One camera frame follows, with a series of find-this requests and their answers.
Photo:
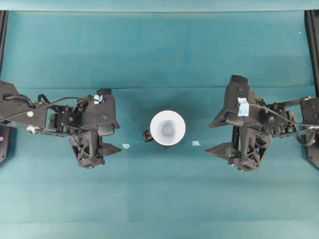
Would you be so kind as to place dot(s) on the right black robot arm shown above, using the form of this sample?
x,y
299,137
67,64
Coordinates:
x,y
306,128

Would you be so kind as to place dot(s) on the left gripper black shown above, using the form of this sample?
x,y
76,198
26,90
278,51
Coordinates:
x,y
85,142

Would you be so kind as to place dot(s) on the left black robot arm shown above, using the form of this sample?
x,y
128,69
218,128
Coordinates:
x,y
19,111

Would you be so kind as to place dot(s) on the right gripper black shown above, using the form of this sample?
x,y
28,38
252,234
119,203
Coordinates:
x,y
250,143

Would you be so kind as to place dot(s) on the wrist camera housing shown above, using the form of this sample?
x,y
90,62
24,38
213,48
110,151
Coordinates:
x,y
239,95
99,106

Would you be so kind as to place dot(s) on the right wrist camera housing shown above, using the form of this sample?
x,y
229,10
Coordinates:
x,y
239,95

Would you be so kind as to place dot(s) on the white paper cup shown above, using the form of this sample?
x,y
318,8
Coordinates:
x,y
167,128

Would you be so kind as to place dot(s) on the black cup holder with handle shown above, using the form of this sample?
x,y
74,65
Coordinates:
x,y
147,137

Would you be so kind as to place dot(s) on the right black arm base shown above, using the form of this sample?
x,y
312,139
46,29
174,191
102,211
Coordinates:
x,y
312,29

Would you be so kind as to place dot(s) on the left wrist camera housing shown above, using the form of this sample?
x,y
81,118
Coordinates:
x,y
99,106

